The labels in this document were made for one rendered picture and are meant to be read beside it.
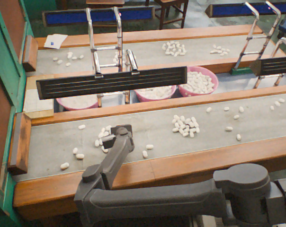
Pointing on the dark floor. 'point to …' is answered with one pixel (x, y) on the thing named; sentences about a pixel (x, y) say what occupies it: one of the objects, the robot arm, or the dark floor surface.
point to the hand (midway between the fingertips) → (119, 128)
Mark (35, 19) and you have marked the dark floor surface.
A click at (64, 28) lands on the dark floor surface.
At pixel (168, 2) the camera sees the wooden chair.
